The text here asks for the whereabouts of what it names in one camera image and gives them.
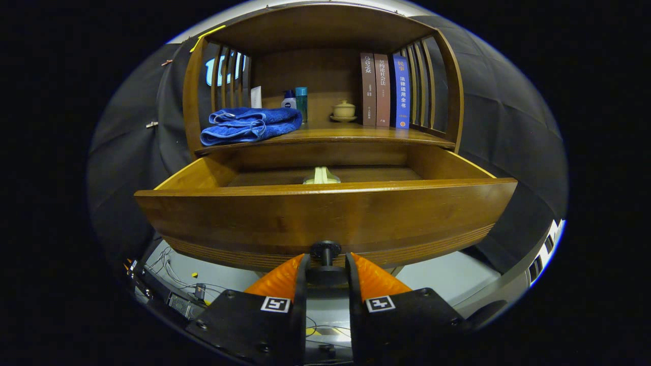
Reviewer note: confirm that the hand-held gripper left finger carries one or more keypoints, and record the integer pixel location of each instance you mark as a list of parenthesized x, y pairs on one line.
[(254, 325)]

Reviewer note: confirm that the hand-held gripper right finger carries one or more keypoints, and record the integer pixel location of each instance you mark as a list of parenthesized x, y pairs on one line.
[(402, 325)]

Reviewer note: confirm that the wooden countertop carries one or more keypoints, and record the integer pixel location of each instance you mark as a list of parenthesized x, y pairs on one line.
[(346, 133)]

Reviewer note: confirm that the wooden cabinet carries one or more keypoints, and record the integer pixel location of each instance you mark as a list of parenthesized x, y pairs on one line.
[(315, 71)]

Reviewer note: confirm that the grey electronics box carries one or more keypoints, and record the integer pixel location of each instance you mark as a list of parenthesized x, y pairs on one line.
[(183, 305)]

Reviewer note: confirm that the white slotted device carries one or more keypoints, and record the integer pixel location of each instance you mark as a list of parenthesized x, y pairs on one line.
[(546, 249)]

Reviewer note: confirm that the blue folded towel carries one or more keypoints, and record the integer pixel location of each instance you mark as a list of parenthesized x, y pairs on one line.
[(249, 124)]

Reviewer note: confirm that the beige saucer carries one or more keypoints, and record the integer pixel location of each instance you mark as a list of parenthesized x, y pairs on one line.
[(344, 119)]

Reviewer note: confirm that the beige lidded teacup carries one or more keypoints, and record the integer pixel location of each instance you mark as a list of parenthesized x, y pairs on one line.
[(344, 110)]

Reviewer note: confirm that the teal bottle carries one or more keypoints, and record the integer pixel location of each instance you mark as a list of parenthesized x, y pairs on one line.
[(302, 104)]

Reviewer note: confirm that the white and blue bottle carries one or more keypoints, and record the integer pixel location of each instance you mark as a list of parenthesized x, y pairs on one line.
[(289, 101)]

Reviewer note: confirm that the white tube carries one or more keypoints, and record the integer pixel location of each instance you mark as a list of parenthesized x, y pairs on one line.
[(256, 97)]

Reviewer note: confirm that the blue book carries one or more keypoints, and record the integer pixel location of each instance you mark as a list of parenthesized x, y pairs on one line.
[(401, 91)]

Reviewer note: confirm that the reddish brown book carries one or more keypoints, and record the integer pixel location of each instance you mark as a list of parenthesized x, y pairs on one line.
[(382, 91)]

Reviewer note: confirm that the dark brown book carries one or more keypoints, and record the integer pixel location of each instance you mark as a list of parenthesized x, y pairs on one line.
[(368, 91)]

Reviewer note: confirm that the yellow tape strip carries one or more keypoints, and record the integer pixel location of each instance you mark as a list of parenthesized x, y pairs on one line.
[(206, 36)]

